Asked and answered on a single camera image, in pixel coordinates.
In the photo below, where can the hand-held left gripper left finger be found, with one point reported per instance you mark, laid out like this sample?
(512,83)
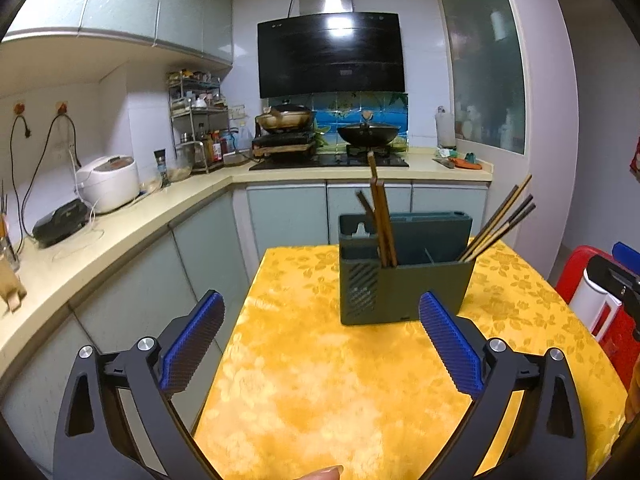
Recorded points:
(192,340)

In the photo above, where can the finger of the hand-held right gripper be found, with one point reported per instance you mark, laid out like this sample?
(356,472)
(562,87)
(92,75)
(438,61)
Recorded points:
(625,285)
(627,252)

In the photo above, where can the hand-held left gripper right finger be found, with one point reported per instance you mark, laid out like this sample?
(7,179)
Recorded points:
(450,345)

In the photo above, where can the dark green utensil holder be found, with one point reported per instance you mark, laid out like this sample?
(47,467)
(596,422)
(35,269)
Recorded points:
(420,285)

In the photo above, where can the light bamboo chopstick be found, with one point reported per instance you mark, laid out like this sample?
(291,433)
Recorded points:
(526,181)

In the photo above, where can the person's right hand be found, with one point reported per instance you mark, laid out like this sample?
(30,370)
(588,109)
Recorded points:
(634,395)

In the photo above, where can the person's left hand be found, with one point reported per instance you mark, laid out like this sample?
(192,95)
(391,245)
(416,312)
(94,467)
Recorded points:
(320,474)

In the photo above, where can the white electric kettle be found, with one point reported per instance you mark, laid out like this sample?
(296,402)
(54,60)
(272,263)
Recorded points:
(592,300)

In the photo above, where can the red plastic chair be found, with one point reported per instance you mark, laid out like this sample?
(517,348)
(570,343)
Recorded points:
(572,272)

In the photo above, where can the hanging pot holders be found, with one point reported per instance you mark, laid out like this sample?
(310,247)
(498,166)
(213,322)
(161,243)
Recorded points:
(636,160)

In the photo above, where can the grey base cabinets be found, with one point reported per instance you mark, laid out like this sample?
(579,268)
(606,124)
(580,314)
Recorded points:
(210,240)

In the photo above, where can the beige kitchen countertop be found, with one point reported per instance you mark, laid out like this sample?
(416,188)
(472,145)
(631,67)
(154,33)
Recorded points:
(165,205)

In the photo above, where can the white rice cooker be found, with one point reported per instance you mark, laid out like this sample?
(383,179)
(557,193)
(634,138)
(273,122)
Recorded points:
(107,185)

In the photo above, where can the black sandwich maker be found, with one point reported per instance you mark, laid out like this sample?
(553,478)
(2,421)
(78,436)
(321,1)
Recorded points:
(60,222)

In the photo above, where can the orange kitchen tool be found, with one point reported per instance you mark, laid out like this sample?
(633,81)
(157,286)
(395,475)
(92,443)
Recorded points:
(467,160)

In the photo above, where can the red label sauce bottle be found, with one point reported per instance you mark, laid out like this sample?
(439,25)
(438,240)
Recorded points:
(216,149)

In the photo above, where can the white plastic bottle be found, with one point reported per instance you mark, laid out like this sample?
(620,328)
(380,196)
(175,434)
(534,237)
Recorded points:
(445,130)

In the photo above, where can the black portable stove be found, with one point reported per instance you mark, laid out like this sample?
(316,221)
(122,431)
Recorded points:
(282,139)

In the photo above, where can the black gas hob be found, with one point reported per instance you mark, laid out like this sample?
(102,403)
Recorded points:
(325,161)

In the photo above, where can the black wok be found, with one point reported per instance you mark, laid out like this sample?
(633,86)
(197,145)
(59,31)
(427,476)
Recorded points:
(367,134)

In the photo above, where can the metal spice rack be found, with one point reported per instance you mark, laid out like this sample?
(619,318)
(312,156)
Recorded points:
(192,107)

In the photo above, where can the frying pan with lid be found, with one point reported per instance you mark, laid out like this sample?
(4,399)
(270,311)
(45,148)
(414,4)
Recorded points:
(285,119)

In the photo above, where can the frosted glass door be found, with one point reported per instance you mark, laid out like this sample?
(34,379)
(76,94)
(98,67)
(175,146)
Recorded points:
(480,60)

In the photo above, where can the blue landscape tile mural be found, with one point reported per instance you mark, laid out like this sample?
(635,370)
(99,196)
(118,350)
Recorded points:
(340,115)

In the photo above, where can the black range hood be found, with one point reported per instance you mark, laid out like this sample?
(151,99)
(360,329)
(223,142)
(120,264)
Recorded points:
(330,55)

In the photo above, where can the orange wall hook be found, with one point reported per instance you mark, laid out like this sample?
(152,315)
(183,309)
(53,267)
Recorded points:
(61,106)
(19,107)

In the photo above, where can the grey wall cabinets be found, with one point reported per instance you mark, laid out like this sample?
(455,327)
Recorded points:
(125,0)

